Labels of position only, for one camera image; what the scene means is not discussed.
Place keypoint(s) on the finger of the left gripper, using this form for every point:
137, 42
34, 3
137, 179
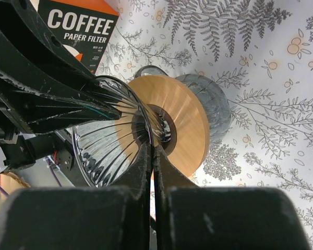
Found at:
26, 41

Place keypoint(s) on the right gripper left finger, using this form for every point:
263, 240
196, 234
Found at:
113, 217

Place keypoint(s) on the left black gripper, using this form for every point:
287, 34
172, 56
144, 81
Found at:
21, 111

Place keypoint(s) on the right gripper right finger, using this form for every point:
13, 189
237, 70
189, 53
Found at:
192, 217

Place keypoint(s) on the orange coffee filter box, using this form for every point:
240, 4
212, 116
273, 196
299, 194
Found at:
84, 27

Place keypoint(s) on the glass cone dripper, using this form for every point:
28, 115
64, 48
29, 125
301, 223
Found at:
104, 150

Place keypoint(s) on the glass coffee server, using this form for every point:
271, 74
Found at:
210, 95

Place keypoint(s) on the wooden dripper ring holder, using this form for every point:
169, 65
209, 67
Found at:
182, 111

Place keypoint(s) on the floral table mat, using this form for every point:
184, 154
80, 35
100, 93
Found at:
260, 53

